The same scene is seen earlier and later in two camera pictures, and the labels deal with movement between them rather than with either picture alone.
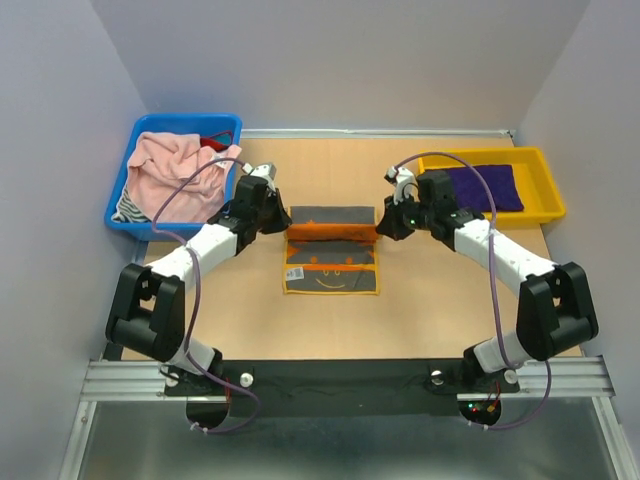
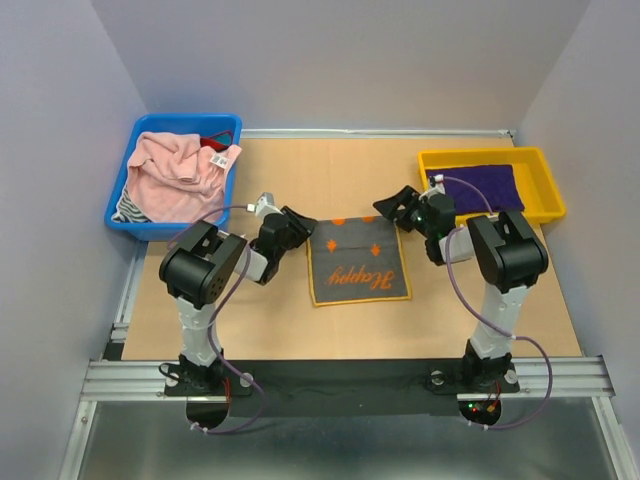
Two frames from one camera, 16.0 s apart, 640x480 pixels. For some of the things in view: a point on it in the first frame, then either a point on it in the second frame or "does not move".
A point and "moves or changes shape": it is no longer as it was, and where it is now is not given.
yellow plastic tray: (540, 194) does not move
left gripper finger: (275, 218) → (299, 228)
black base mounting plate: (341, 389) does not move
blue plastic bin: (177, 123) does not move
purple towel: (469, 191) does not move
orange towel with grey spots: (331, 250) moves or changes shape
